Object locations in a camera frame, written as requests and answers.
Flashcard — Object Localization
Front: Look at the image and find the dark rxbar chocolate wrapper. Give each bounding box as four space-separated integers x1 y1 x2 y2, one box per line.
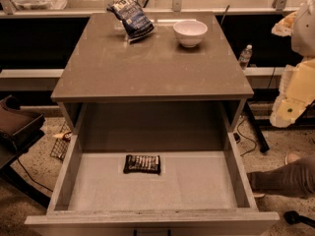
123 154 160 174

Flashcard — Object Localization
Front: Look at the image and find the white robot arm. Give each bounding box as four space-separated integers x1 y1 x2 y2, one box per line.
270 0 315 128

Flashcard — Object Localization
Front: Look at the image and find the grey cabinet counter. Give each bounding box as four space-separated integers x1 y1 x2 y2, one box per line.
51 12 253 102

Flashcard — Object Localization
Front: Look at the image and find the grey open top drawer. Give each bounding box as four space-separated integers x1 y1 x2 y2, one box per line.
25 101 281 236

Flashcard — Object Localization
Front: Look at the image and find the white ceramic bowl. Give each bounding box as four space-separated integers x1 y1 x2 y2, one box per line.
173 20 208 48

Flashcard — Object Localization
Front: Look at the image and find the blue chip bag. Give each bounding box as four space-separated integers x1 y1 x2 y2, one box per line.
107 0 154 40

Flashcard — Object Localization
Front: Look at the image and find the clear plastic water bottle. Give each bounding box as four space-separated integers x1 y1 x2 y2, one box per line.
238 44 253 70

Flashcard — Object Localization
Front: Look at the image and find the dark chair at left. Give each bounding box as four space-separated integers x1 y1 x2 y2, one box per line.
0 95 50 207

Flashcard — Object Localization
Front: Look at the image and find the person's leg in trousers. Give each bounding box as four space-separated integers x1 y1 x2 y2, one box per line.
247 152 315 199

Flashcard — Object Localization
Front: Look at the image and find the black caster wheel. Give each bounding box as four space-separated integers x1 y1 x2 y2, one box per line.
283 210 315 228

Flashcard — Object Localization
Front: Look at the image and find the black floor cable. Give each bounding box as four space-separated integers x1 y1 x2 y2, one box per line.
233 116 259 157

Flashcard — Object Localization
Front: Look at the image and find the wire mesh rack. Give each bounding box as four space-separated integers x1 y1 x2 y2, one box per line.
50 123 72 161

